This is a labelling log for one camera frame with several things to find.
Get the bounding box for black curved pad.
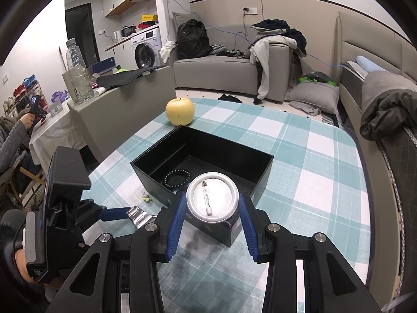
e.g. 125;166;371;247
97;66;167;88

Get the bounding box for grey low cabinet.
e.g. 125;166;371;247
67;65;174;162

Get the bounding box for person's left hand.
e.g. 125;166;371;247
13;250;34;281

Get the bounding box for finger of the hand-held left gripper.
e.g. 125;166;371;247
99;207;131;221

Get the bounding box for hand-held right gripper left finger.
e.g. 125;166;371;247
46;193;188;313

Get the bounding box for another person's forearm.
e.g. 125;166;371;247
0;116;35;173

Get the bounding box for grey cushion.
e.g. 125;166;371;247
286;81;340;115

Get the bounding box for pile of clothes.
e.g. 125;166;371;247
246;19;307;105

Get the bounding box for clear plastic water bottle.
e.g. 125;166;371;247
66;38;95;103

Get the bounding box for dark olive jacket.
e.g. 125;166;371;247
359;89;417;141

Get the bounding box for grey blanket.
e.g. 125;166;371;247
361;71;417;105

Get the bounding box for light blue pillow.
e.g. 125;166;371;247
356;55;385;73

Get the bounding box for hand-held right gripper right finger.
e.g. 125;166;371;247
238;193;382;313

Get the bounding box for black socks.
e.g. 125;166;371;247
218;93;242;104

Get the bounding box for white cloth covered table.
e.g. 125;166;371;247
29;103;89;167

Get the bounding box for grey upholstered bed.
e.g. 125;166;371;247
337;11;417;304

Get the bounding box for black cardboard box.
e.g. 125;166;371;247
130;125;274;246

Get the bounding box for black bead bracelet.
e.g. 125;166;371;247
164;169;190;190

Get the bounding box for shoe rack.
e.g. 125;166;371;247
3;75;50;118

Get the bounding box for black backpack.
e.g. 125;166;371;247
177;20;212;60

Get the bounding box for grey sofa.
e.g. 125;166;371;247
173;44;292;102

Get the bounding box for green black bag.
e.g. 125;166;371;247
299;72;337;86

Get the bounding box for white round pin badge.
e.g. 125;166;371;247
186;172;240;224

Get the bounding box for white washing machine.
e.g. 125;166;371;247
131;27;162;69

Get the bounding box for teal checked tablecloth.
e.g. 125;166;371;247
78;97;372;313

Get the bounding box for yellow apple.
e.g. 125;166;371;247
165;97;195;126

